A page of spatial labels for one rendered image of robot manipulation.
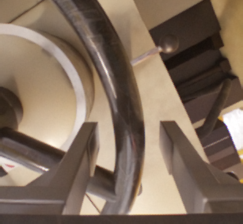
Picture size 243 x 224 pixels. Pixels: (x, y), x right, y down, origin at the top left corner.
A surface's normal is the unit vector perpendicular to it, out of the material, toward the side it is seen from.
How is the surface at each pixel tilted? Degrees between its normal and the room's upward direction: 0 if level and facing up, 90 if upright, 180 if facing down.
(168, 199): 90
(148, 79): 90
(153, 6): 90
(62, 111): 114
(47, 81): 119
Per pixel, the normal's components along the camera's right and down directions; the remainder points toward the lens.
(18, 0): -0.01, 0.29
